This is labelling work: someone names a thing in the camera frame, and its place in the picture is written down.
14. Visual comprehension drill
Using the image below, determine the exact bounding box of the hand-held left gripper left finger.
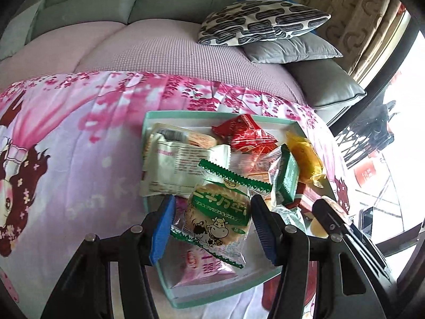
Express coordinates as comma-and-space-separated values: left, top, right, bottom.
40, 194, 176, 319

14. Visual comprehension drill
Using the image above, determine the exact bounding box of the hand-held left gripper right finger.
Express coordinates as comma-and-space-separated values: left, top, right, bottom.
250, 194, 379, 319

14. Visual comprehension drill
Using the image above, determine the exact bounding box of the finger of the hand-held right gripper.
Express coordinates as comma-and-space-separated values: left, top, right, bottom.
312, 199, 392, 288

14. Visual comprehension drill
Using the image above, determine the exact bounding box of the yellow pudding cup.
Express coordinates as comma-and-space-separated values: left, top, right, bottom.
307, 197, 351, 240

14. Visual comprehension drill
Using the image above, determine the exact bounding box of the silver green snack packet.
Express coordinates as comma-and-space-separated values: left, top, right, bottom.
272, 204, 308, 236

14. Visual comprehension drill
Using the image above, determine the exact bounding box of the dark red snack box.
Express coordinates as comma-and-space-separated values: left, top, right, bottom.
287, 181, 322, 213

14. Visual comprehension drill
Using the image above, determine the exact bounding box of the teal cardboard tray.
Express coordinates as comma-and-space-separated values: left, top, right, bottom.
141, 111, 336, 309

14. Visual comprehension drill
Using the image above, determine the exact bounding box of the green rice cracker packet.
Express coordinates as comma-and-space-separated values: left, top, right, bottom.
170, 159, 273, 269

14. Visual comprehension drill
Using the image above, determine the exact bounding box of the pink snack packet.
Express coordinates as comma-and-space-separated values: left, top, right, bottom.
171, 196, 236, 289

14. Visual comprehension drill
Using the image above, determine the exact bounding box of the dark green snack packet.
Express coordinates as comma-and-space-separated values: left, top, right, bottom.
272, 144, 301, 203

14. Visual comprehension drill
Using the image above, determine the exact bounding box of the clear cake packet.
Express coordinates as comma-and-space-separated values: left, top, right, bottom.
232, 149, 283, 187

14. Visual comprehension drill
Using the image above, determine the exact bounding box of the white snack packet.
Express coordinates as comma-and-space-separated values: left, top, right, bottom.
139, 141, 231, 197

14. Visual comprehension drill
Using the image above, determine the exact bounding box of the large yellow snack packet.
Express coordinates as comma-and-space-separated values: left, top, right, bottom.
286, 131, 328, 189

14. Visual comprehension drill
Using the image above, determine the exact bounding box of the cream orange snack packet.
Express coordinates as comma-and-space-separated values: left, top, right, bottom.
143, 123, 218, 160

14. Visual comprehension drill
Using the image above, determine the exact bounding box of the puffy red snack packet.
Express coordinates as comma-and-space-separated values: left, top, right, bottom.
211, 114, 279, 153

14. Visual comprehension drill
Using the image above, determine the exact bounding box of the white smartphone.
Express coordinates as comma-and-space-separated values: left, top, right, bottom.
357, 206, 376, 236

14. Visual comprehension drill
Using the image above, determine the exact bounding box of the orange red box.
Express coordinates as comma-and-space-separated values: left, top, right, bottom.
354, 159, 381, 188

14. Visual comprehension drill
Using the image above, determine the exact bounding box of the black metal railing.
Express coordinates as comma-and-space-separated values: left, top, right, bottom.
335, 100, 397, 170

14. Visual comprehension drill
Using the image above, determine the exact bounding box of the pink printed blanket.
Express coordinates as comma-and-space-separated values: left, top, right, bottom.
0, 71, 352, 319

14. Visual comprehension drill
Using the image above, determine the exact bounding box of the grey pillow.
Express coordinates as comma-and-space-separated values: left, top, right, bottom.
242, 33, 343, 64

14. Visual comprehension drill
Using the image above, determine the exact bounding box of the pink waffle sofa cover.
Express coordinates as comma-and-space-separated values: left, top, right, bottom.
0, 20, 308, 107

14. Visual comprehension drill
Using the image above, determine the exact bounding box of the beige patterned curtain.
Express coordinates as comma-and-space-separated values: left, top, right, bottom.
304, 0, 407, 74

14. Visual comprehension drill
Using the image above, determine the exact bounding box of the black white patterned pillow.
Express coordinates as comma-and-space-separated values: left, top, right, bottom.
198, 0, 332, 46

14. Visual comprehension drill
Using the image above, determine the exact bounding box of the grey green sofa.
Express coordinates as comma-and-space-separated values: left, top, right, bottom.
0, 0, 367, 127

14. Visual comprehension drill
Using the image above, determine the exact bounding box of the dark window frame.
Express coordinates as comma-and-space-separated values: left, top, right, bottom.
327, 16, 425, 133

